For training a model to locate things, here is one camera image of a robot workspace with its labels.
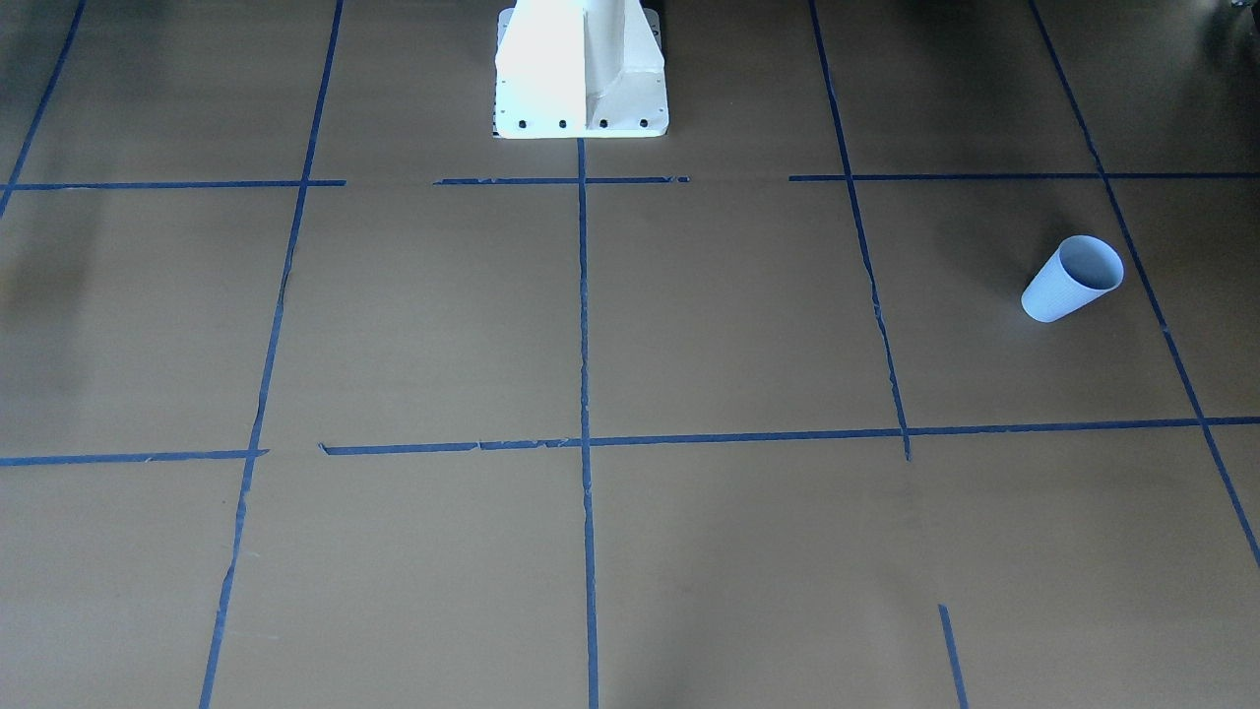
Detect blue ribbed paper cup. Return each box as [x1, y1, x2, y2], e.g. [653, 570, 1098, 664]
[1021, 234, 1125, 322]

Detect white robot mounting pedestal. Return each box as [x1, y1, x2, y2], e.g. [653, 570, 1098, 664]
[491, 1, 670, 140]

